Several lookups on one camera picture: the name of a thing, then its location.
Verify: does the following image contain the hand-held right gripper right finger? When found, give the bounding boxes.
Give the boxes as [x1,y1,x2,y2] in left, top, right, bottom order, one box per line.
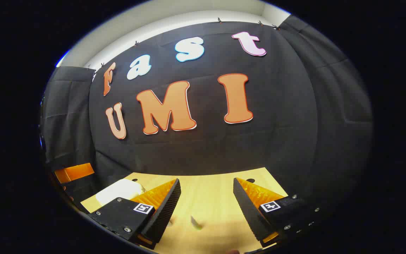
[233,177,325,248]

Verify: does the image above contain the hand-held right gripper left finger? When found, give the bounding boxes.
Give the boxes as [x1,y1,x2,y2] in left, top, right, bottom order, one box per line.
[88,178,182,250]

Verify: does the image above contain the cream suitcase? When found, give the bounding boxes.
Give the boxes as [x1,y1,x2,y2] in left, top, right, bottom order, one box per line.
[96,179,146,207]

